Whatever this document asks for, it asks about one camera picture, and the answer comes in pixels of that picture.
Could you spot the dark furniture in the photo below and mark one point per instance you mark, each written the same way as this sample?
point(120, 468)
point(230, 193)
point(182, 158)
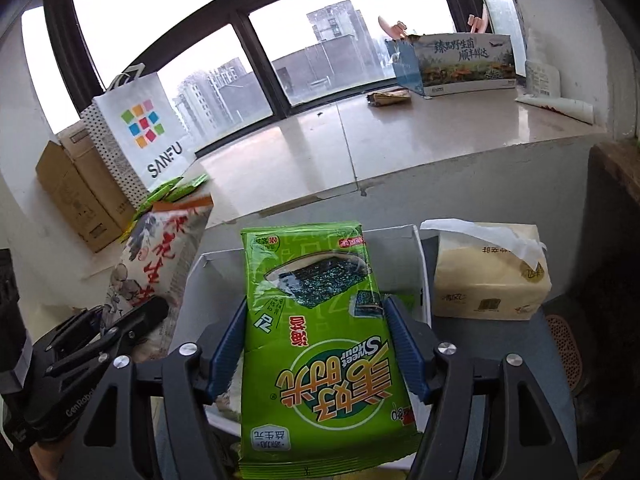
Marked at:
point(615, 285)

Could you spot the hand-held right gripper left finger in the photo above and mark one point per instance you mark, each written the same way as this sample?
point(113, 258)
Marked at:
point(227, 342)

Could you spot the pink plastic object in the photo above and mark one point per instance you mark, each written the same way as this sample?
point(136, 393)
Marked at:
point(477, 19)
point(392, 27)

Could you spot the brown perforated pad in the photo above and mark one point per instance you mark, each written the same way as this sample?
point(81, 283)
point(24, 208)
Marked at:
point(565, 350)

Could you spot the blue tablecloth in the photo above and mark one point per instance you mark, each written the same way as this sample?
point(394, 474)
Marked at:
point(500, 337)

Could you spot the pile of green packets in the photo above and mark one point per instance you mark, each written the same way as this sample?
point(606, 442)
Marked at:
point(175, 192)

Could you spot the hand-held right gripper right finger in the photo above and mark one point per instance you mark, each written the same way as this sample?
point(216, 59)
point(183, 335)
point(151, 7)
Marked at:
point(400, 345)

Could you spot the light brown cardboard box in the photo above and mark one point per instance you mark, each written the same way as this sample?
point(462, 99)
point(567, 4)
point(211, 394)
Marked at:
point(85, 150)

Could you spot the black window frame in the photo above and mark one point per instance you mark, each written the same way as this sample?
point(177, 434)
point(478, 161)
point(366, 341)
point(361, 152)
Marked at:
point(260, 65)

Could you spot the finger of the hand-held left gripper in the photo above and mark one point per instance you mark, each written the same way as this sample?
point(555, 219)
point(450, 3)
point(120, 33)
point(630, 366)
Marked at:
point(82, 330)
point(145, 317)

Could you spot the white cardboard box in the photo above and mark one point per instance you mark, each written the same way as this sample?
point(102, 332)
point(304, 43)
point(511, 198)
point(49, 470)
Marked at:
point(215, 280)

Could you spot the person's left forearm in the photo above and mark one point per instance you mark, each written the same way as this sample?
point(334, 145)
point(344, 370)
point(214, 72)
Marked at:
point(46, 462)

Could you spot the white shopping bag coloured squares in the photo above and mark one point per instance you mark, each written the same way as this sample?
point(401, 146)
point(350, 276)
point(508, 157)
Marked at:
point(145, 125)

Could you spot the white dotted paper bag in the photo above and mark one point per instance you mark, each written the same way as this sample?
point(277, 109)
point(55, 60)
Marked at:
point(110, 160)

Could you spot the landscape printed carton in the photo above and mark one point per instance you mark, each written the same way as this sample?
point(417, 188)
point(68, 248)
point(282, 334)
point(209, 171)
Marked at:
point(460, 67)

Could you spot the green seaweed snack packet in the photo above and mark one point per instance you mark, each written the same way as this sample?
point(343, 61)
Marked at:
point(325, 360)

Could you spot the beige tissue pack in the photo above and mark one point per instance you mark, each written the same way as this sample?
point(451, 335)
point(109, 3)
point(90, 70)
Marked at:
point(480, 280)

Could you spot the white red-print snack bag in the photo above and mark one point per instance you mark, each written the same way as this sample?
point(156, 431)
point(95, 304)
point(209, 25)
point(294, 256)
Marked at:
point(155, 255)

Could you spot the brown snack packet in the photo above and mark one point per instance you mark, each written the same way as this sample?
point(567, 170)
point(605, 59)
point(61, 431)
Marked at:
point(389, 98)

